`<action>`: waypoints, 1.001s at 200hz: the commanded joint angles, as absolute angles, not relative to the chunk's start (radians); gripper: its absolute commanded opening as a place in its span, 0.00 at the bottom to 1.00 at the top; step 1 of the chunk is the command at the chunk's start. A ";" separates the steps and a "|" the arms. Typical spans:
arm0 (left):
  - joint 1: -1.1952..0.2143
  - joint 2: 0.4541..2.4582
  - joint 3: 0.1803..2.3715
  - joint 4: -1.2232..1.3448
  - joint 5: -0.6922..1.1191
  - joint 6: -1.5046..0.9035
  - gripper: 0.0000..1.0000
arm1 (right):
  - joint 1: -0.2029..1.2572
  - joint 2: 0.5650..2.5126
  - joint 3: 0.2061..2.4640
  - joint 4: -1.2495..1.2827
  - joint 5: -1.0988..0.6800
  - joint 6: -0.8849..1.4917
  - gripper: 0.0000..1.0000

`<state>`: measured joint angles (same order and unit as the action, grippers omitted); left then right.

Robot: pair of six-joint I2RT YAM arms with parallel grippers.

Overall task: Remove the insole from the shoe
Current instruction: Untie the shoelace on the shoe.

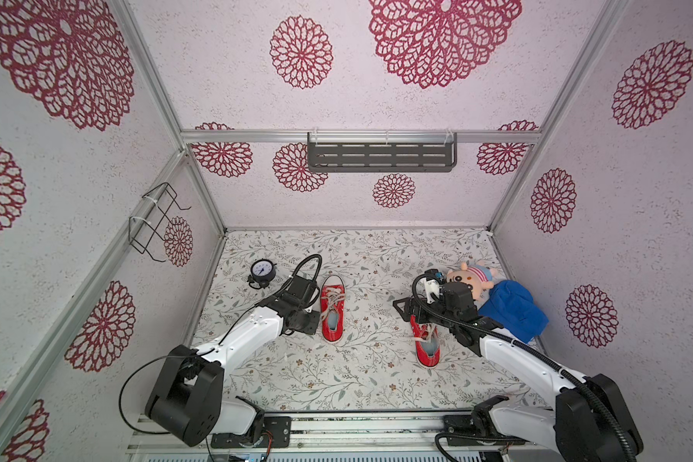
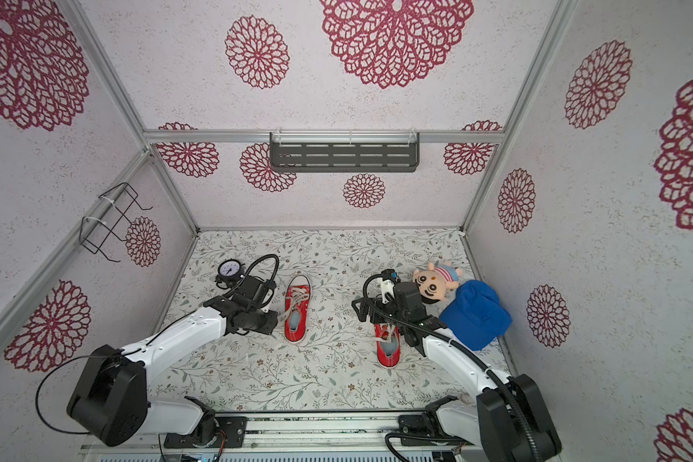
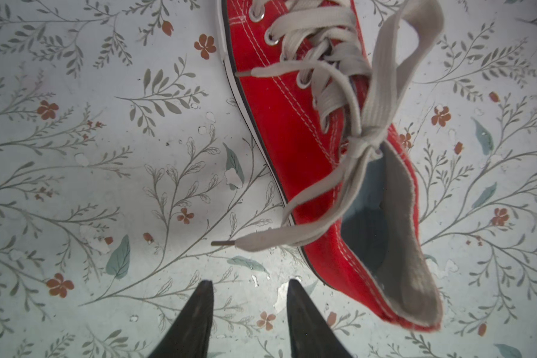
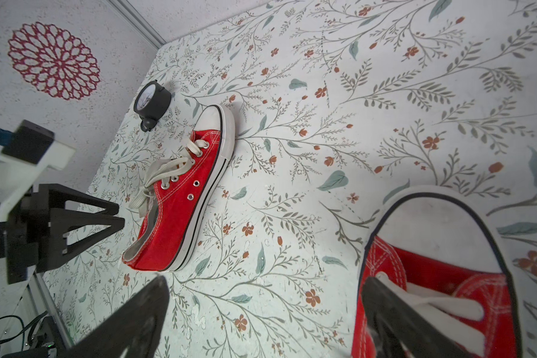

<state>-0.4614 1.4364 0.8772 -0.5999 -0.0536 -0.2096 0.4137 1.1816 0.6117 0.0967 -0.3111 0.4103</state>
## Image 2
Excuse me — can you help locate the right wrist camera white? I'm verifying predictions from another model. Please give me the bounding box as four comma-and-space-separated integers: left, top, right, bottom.
379, 269, 402, 304

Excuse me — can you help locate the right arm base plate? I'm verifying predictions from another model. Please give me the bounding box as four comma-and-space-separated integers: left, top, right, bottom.
398, 413, 465, 446

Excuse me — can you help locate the black wire wall rack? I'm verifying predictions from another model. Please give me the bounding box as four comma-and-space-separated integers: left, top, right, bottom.
78, 182, 152, 264

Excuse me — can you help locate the grey wall shelf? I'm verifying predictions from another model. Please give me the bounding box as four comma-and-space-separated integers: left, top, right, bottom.
269, 132, 420, 173

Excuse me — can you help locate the black pressure gauge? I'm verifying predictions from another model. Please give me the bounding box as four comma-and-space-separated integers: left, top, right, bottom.
215, 259, 244, 290

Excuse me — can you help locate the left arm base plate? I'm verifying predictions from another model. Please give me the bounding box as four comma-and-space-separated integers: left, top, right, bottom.
163, 416, 248, 450

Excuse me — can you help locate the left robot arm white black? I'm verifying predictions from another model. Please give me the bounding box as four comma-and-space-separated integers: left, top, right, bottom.
67, 276, 278, 447

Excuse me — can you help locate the blue cap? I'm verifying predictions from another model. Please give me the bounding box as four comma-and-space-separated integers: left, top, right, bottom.
440, 280, 512, 352

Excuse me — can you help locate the red canvas sneaker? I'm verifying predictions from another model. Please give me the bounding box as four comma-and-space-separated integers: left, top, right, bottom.
284, 275, 312, 343
375, 323, 400, 369

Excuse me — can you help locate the plush doll head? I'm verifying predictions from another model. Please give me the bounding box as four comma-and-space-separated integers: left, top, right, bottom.
412, 262, 464, 304

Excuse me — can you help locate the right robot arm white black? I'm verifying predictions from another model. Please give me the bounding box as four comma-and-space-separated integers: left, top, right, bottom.
352, 275, 562, 461

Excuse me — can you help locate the aluminium front rail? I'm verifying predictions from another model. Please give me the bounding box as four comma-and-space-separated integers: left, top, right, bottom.
75, 410, 486, 461

